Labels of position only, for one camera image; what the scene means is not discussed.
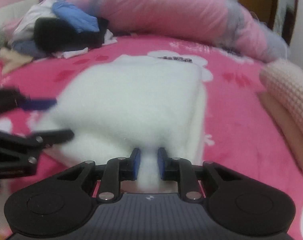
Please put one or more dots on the white fleece garment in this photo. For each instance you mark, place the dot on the white fleece garment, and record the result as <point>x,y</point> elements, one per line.
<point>132,102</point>

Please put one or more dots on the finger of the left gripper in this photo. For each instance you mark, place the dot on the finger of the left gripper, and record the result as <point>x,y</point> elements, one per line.
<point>37,139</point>
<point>11,98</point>

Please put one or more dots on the blue denim jeans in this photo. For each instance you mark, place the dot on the blue denim jeans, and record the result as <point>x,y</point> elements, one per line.
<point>29,48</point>

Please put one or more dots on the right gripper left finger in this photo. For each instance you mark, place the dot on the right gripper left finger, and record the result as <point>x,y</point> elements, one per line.
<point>113,173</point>

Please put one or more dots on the blue shirt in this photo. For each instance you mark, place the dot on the blue shirt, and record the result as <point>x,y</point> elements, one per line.
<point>77,18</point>

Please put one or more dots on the black garment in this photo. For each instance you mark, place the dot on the black garment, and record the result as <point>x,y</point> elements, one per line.
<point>55,35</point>

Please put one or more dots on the pink floral bed blanket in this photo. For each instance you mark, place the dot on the pink floral bed blanket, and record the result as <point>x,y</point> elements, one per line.
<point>239,133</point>

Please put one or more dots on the folded beige knit sweater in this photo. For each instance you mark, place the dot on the folded beige knit sweater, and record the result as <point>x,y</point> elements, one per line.
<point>283,100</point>

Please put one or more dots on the white shirt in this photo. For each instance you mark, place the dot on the white shirt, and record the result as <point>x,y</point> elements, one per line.
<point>25,29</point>

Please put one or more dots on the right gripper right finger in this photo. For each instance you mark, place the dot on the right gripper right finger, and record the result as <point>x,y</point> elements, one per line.
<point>184,173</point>

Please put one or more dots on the beige garment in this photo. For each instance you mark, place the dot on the beige garment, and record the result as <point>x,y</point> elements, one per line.
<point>12,60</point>

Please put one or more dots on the pink grey rolled duvet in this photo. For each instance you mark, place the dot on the pink grey rolled duvet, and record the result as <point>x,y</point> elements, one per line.
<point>222,23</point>

